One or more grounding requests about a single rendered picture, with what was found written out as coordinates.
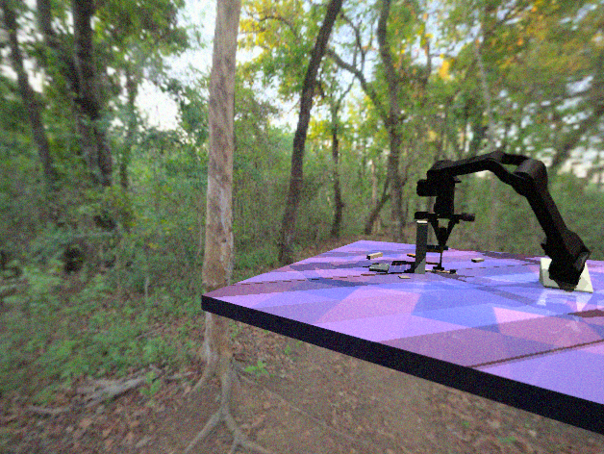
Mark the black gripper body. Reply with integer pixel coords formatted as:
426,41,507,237
415,196,475,222

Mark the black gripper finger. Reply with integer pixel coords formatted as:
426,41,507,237
445,221,460,241
428,220,439,240

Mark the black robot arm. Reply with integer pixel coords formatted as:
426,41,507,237
416,150,591,285

